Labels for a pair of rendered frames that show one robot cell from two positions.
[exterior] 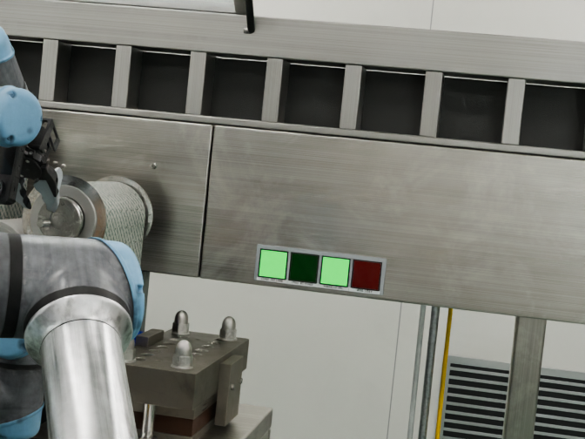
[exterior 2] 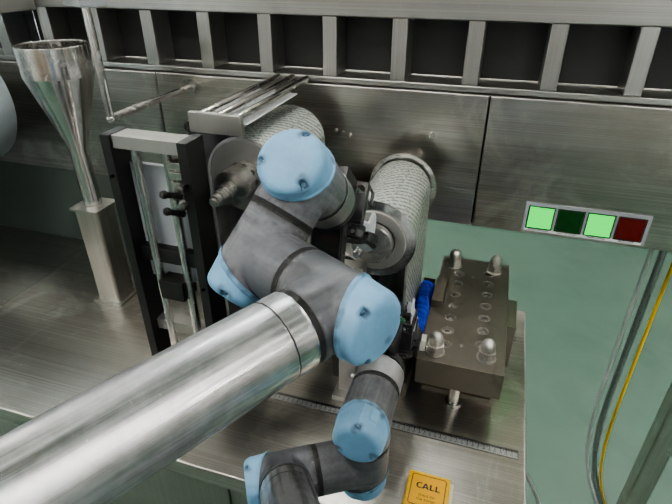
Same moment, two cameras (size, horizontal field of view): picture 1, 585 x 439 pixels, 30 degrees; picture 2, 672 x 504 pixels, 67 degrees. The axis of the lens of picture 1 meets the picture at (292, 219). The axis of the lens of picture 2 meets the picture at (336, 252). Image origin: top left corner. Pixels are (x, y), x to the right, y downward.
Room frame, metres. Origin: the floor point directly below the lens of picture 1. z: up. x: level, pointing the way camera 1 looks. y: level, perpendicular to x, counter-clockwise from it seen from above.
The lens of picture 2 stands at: (1.02, 0.34, 1.69)
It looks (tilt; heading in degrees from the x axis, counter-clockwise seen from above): 30 degrees down; 8
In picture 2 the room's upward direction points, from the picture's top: straight up
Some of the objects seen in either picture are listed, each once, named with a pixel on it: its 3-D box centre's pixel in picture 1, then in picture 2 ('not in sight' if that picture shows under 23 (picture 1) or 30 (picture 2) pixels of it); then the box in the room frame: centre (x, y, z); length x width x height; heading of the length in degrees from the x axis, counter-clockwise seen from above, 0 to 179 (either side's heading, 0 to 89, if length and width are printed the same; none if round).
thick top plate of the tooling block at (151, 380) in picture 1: (180, 365); (467, 316); (1.95, 0.17, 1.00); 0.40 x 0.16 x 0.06; 170
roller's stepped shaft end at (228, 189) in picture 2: not in sight; (221, 196); (1.78, 0.64, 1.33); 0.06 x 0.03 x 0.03; 170
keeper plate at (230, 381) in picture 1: (231, 389); (508, 333); (1.94, 0.08, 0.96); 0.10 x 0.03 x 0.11; 170
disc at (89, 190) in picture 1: (63, 219); (374, 239); (1.82, 0.38, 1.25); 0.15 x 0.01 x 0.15; 80
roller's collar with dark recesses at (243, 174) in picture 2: not in sight; (237, 183); (1.84, 0.63, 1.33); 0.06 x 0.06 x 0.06; 80
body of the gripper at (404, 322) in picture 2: not in sight; (390, 342); (1.69, 0.34, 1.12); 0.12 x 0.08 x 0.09; 170
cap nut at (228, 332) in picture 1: (228, 327); (495, 263); (2.10, 0.10, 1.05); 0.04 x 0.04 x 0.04
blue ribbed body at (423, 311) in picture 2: not in sight; (421, 309); (1.92, 0.28, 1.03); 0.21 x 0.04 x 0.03; 170
